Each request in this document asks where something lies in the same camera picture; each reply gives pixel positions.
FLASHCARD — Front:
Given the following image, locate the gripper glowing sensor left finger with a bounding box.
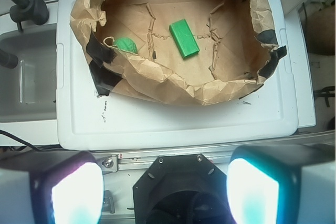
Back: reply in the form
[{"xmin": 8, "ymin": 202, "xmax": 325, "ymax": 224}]
[{"xmin": 1, "ymin": 151, "xmax": 104, "ymax": 223}]

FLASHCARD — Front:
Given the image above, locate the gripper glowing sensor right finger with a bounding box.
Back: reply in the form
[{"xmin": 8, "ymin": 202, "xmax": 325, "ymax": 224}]
[{"xmin": 226, "ymin": 144, "xmax": 335, "ymax": 223}]

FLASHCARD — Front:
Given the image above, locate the green rectangular block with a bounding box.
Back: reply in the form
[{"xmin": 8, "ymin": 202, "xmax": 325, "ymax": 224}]
[{"xmin": 169, "ymin": 19, "xmax": 200, "ymax": 59}]

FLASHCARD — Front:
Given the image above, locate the white plastic cooler lid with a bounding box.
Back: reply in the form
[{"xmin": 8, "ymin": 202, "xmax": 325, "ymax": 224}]
[{"xmin": 56, "ymin": 0, "xmax": 299, "ymax": 151}]

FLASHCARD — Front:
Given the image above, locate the green crumpled ball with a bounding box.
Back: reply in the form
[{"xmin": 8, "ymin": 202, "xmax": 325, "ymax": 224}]
[{"xmin": 113, "ymin": 37, "xmax": 138, "ymax": 54}]

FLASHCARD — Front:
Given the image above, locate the brown paper bag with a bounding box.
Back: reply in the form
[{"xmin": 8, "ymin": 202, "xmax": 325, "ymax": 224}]
[{"xmin": 70, "ymin": 0, "xmax": 287, "ymax": 105}]

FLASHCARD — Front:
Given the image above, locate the black faucet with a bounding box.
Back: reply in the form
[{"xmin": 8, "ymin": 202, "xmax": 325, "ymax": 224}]
[{"xmin": 9, "ymin": 0, "xmax": 49, "ymax": 33}]

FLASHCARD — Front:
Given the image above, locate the black cable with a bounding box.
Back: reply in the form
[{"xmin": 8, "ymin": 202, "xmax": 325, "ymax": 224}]
[{"xmin": 0, "ymin": 129, "xmax": 64, "ymax": 152}]

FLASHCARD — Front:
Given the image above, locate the aluminium extrusion rail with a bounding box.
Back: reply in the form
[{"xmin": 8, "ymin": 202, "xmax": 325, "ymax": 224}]
[{"xmin": 91, "ymin": 130, "xmax": 335, "ymax": 174}]

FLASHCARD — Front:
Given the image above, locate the black octagonal mount plate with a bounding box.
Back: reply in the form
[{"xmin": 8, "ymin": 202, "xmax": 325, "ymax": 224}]
[{"xmin": 133, "ymin": 154, "xmax": 235, "ymax": 223}]

